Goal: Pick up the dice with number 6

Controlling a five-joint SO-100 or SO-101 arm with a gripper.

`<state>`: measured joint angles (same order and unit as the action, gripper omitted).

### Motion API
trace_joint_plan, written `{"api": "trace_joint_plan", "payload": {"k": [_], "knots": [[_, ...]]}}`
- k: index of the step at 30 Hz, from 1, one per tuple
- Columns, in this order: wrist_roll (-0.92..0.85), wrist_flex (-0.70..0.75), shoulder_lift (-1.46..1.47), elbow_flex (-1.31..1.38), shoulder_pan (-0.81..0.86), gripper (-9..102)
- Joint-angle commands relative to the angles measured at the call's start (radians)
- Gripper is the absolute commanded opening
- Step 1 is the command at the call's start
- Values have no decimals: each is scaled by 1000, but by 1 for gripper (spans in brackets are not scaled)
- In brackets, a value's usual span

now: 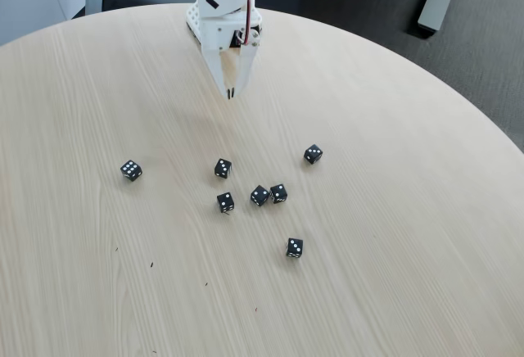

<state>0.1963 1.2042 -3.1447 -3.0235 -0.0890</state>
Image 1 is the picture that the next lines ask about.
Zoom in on black die white pips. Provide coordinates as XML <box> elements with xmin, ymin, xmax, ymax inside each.
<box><xmin>250</xmin><ymin>184</ymin><xmax>271</xmax><ymax>207</ymax></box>
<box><xmin>120</xmin><ymin>159</ymin><xmax>143</xmax><ymax>182</ymax></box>
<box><xmin>214</xmin><ymin>158</ymin><xmax>233</xmax><ymax>179</ymax></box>
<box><xmin>285</xmin><ymin>237</ymin><xmax>305</xmax><ymax>260</ymax></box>
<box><xmin>303</xmin><ymin>143</ymin><xmax>323</xmax><ymax>165</ymax></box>
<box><xmin>216</xmin><ymin>192</ymin><xmax>236</xmax><ymax>215</ymax></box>
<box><xmin>269</xmin><ymin>183</ymin><xmax>288</xmax><ymax>205</ymax></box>

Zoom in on red black servo cable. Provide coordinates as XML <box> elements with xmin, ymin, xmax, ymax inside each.
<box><xmin>216</xmin><ymin>0</ymin><xmax>253</xmax><ymax>45</ymax></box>

